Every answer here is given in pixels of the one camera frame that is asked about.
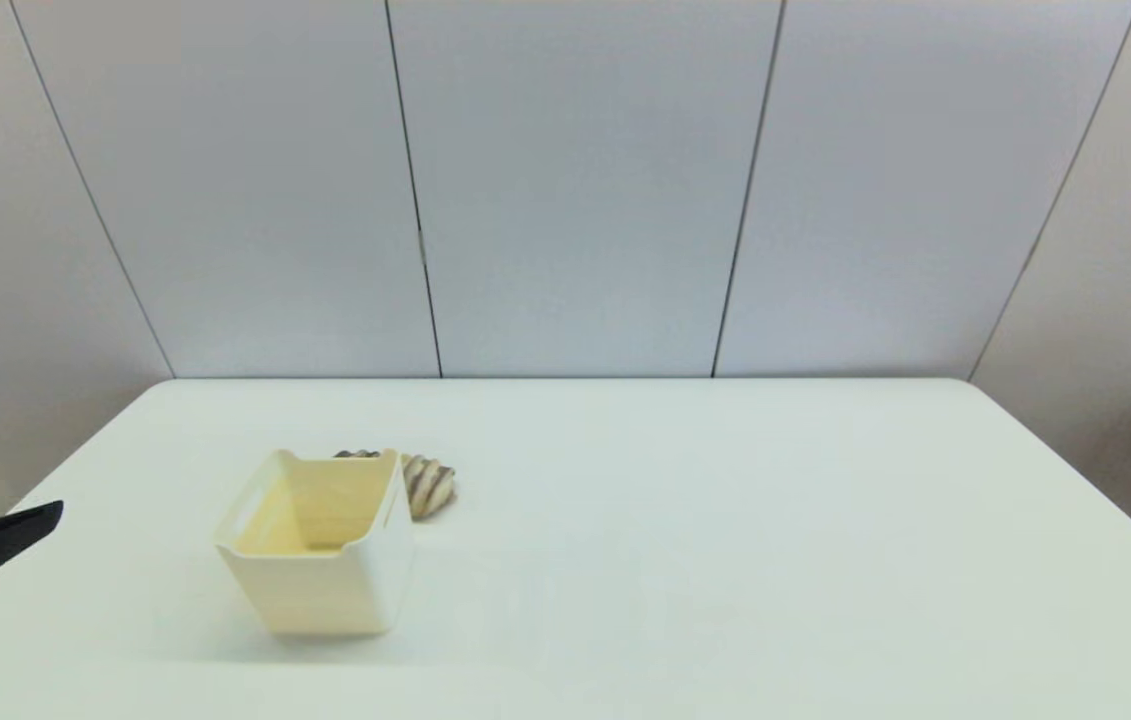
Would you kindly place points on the long striped bread roll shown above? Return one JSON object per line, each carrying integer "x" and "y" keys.
{"x": 430, "y": 485}

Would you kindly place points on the cream plastic storage bin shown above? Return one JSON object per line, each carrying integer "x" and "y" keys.
{"x": 325, "y": 590}

